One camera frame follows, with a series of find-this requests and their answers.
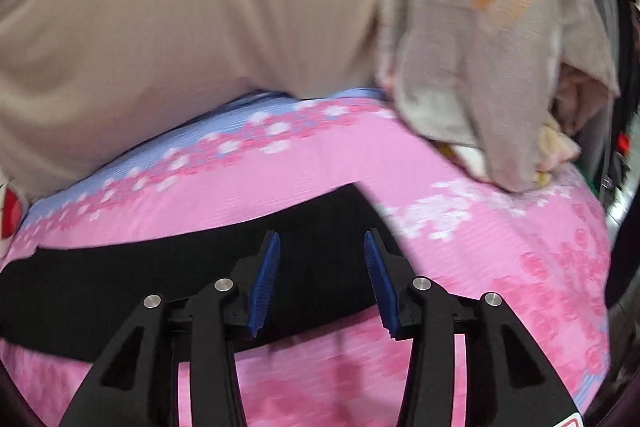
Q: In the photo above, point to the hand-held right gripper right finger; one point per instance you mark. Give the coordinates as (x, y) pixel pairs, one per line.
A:
(381, 287)

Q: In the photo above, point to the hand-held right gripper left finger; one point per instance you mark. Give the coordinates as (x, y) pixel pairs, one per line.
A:
(264, 287)

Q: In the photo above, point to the black pants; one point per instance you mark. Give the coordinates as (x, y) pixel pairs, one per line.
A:
(150, 282)

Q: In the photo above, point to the pink floral bed sheet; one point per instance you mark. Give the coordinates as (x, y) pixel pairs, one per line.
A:
(325, 167)

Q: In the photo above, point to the cream crumpled cloth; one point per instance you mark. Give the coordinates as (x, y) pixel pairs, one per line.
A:
(557, 144)

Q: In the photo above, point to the grey floral blanket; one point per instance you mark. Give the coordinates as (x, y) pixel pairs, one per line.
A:
(475, 57)

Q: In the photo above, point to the cartoon face pillow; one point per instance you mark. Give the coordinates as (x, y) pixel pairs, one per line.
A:
(9, 217)

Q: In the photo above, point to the beige cloth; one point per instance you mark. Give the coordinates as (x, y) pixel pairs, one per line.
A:
(175, 32)

